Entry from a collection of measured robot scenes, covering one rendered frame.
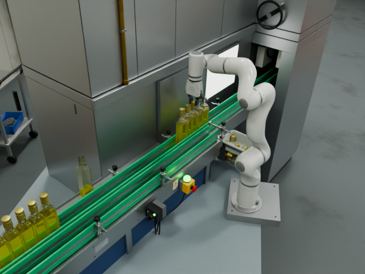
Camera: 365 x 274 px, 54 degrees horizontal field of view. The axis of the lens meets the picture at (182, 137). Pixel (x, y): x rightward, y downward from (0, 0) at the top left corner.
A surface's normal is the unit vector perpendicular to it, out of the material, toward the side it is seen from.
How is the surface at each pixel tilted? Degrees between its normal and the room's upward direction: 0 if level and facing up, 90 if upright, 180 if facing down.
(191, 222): 0
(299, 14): 90
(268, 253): 0
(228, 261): 0
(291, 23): 90
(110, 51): 90
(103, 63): 90
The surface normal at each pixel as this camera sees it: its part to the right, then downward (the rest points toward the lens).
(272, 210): 0.01, -0.80
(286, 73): -0.62, 0.44
